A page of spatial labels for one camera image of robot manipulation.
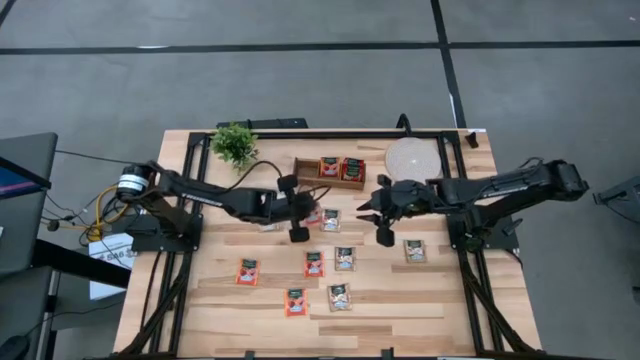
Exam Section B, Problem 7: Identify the black computer mouse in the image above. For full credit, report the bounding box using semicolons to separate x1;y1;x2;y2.
0;334;30;360

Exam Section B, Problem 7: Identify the black cable bundle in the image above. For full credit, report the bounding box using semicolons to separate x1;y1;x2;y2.
42;177;134;246

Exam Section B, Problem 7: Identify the black aluminium rig frame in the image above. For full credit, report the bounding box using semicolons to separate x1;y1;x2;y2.
117;130;539;360

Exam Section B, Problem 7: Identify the black desk beam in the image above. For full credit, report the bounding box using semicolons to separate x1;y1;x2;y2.
32;238;132;290

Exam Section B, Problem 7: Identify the yellow cable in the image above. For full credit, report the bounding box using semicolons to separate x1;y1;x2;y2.
92;185;129;241

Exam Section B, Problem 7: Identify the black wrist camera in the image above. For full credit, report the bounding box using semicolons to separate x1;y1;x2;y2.
397;184;431;211
294;192;322;216

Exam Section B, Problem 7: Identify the red strawberry tea bag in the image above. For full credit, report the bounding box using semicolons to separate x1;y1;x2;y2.
341;157;366;182

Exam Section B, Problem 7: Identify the long black box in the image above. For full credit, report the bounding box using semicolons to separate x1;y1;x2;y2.
216;117;309;130

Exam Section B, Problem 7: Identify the green plant in white pot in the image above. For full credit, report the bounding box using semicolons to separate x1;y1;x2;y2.
209;123;261;176

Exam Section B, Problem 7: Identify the dark grey desk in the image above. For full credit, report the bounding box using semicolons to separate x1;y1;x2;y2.
0;132;59;276

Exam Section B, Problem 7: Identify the wooden compartment tea box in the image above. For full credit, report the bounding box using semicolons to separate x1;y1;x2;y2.
292;156;367;191

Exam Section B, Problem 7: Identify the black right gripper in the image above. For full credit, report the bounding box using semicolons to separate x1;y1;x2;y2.
355;174;444;247

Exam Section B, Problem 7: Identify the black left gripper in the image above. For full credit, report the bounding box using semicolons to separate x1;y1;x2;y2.
273;174;324;244

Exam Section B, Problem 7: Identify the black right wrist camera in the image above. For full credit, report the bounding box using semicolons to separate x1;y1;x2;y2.
397;184;431;211

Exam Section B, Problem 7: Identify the open laptop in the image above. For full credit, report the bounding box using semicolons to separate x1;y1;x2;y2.
0;156;53;201

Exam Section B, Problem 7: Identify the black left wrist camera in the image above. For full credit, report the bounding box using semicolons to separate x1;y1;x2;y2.
294;192;322;216

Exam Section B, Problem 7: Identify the white paper sheet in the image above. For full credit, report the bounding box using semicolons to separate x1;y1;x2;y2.
88;232;135;301

